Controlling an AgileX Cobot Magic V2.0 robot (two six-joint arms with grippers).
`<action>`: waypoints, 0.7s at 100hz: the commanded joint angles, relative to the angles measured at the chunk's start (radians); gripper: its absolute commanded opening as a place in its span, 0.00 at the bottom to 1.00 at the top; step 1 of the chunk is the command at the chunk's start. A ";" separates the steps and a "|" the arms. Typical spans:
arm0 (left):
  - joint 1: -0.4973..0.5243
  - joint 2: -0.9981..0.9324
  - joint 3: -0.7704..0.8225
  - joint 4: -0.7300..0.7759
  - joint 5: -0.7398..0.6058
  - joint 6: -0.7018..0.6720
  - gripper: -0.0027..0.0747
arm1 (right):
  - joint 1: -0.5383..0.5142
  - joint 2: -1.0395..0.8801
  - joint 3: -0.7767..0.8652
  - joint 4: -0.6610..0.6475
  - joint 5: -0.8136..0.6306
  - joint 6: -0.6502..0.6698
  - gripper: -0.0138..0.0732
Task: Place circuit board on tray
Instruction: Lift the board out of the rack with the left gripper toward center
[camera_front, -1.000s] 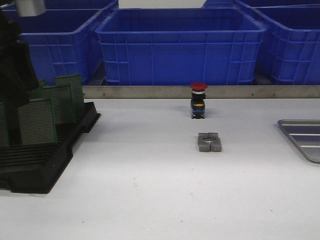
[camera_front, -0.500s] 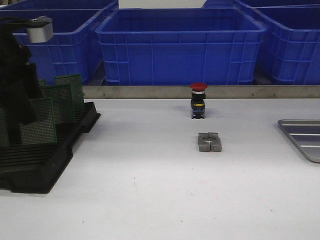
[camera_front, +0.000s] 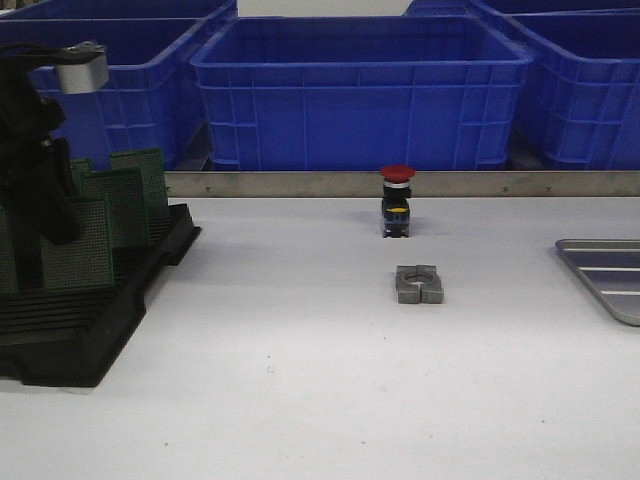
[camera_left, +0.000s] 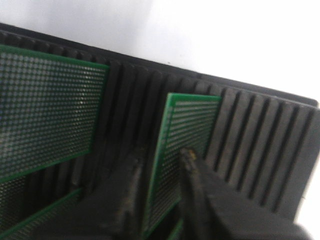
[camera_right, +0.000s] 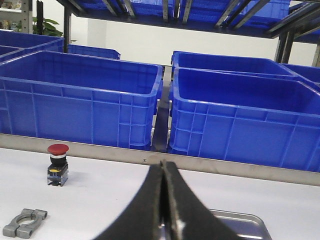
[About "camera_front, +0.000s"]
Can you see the silver metal tray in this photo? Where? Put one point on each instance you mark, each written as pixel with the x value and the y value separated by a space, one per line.
pixel 609 269

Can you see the blue crate behind left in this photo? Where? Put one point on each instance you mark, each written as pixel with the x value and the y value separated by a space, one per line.
pixel 124 9

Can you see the black slotted board rack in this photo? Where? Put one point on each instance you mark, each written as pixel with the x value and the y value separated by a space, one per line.
pixel 71 338

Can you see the green perforated circuit board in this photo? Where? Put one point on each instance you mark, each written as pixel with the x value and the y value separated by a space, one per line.
pixel 126 204
pixel 80 167
pixel 150 163
pixel 9 268
pixel 87 262

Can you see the grey metal pipe clamp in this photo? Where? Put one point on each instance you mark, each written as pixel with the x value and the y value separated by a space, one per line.
pixel 418 284

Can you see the blue crate behind right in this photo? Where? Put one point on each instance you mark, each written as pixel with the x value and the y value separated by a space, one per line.
pixel 515 7

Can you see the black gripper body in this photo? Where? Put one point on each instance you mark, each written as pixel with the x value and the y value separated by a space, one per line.
pixel 27 119

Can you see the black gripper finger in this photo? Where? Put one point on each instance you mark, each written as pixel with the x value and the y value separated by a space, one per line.
pixel 28 253
pixel 63 227

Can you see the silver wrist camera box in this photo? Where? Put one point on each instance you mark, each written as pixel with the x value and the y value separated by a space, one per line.
pixel 82 68

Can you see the blue plastic crate left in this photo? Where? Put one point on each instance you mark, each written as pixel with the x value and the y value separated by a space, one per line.
pixel 151 99

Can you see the blue plastic crate right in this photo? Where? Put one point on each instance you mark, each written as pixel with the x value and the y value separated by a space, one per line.
pixel 579 106

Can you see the blue plastic crate centre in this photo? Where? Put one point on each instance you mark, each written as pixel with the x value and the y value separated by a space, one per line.
pixel 359 93

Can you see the steel table edge rail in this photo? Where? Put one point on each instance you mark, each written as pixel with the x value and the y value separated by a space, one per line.
pixel 424 184

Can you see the red emergency stop button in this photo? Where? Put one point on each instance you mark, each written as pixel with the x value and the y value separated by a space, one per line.
pixel 395 209

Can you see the blue plastic crate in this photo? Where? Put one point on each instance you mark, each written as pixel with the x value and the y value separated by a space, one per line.
pixel 151 99
pixel 579 106
pixel 359 93

